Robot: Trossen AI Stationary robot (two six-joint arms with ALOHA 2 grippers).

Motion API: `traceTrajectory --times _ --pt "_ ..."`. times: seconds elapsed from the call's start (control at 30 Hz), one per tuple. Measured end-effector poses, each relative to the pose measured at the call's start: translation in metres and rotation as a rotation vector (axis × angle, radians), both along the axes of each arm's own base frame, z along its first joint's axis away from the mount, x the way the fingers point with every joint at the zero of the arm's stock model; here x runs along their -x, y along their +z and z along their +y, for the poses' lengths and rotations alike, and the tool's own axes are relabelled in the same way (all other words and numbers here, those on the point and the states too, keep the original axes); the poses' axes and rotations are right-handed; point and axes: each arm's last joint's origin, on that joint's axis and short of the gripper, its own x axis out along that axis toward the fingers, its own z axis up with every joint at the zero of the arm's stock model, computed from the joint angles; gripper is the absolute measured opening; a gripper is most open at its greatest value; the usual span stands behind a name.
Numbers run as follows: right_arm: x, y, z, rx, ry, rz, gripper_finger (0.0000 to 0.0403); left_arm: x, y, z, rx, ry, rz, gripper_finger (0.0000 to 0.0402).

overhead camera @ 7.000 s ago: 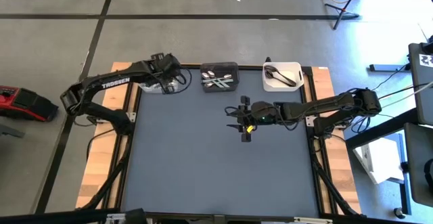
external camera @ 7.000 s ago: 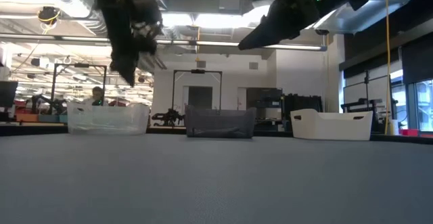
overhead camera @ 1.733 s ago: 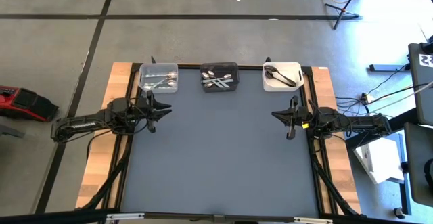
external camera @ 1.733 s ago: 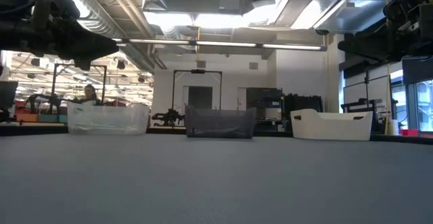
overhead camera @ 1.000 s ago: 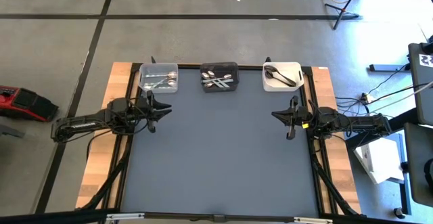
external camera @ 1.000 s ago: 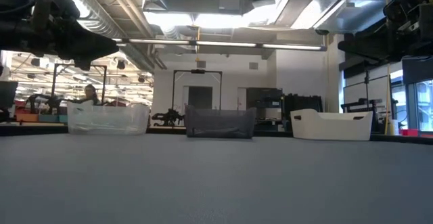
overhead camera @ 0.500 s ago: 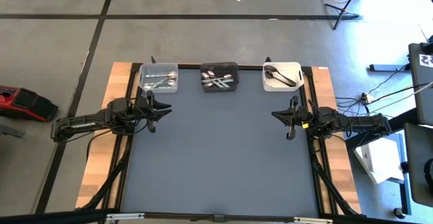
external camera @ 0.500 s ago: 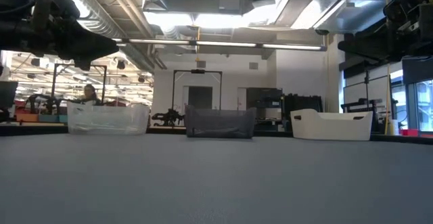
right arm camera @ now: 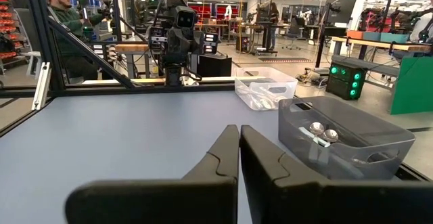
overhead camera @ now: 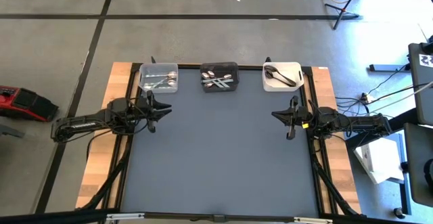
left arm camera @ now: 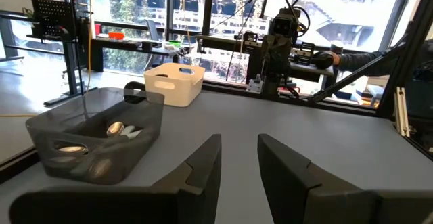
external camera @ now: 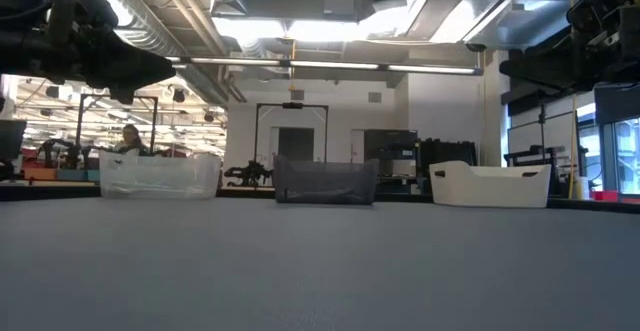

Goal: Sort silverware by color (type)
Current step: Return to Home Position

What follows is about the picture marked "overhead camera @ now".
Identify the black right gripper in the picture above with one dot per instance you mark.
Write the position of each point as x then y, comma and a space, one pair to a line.
301, 115

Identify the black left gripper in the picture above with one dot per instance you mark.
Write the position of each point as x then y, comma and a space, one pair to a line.
150, 115

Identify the black spoon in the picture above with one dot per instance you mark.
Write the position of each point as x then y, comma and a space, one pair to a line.
269, 75
270, 69

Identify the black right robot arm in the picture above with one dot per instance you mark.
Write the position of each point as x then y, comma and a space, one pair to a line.
365, 122

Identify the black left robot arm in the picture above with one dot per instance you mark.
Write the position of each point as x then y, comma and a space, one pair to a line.
84, 124

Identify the clear plastic bin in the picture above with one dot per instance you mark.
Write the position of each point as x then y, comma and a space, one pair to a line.
143, 69

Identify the white plastic bin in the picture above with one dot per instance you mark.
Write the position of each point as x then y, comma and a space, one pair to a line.
292, 69

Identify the blue-grey table mat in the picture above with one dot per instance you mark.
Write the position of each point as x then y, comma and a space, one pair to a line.
220, 149

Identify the dark grey plastic bin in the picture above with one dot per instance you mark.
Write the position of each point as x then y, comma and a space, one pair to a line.
220, 66

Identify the white power strip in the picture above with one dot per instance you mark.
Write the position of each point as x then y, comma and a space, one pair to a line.
368, 98

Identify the white box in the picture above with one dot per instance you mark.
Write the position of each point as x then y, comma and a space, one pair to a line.
379, 159

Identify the black metal floor bar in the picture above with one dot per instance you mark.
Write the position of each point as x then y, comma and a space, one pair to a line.
389, 68

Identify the black tripod stand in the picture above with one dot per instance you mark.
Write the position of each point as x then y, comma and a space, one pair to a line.
342, 10

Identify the dark grey panel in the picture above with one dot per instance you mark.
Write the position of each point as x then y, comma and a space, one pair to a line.
419, 163

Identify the black white marker sticker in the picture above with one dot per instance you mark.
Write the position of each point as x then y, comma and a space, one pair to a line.
426, 60

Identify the grey metal foot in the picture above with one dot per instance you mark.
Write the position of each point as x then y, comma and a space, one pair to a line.
10, 131

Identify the black table frame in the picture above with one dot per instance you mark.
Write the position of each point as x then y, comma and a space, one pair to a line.
189, 66

